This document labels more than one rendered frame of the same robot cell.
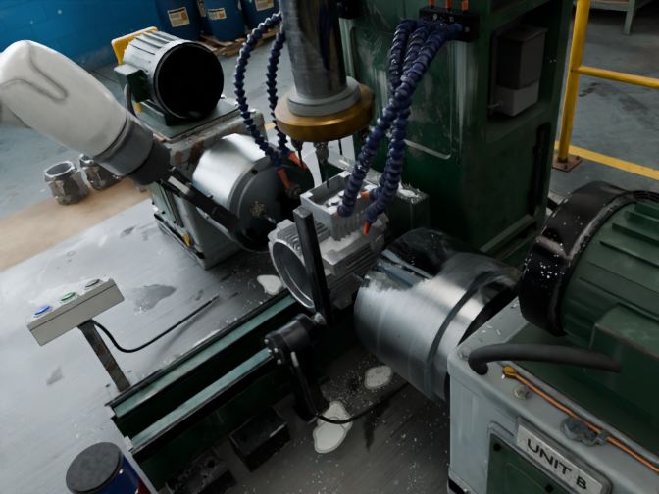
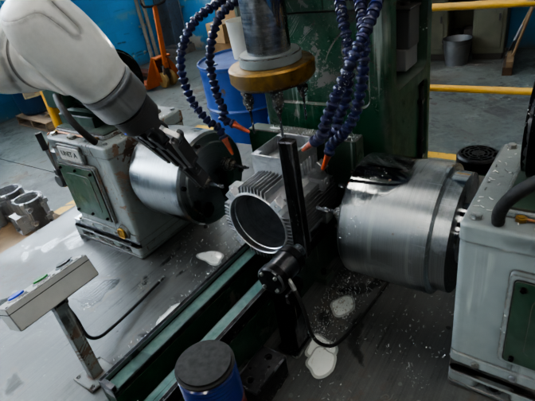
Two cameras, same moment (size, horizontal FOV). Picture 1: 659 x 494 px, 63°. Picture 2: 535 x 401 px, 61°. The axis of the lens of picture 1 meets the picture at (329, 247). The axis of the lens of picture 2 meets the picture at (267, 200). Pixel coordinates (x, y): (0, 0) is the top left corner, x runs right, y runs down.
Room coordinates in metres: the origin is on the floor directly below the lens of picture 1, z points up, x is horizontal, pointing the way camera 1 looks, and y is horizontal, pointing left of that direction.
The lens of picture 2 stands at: (0.02, 0.29, 1.57)
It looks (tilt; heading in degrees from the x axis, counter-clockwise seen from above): 31 degrees down; 343
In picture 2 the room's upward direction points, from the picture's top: 10 degrees counter-clockwise
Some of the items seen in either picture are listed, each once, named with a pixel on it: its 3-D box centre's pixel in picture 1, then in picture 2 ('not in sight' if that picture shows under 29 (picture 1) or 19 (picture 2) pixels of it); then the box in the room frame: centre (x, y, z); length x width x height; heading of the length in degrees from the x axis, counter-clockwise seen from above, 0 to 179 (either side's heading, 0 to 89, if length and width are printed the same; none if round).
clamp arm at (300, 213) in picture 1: (314, 271); (294, 201); (0.70, 0.03, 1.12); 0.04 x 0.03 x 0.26; 122
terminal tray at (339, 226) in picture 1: (340, 206); (285, 159); (0.90, -0.04, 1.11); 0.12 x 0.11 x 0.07; 122
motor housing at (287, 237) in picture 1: (331, 251); (281, 202); (0.88, 0.00, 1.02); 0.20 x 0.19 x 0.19; 122
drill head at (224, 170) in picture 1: (242, 184); (174, 170); (1.18, 0.19, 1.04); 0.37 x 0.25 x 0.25; 32
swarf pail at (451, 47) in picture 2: not in sight; (456, 51); (3.93, -3.31, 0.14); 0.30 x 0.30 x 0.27
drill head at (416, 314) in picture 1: (455, 322); (422, 223); (0.60, -0.18, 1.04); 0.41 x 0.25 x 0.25; 32
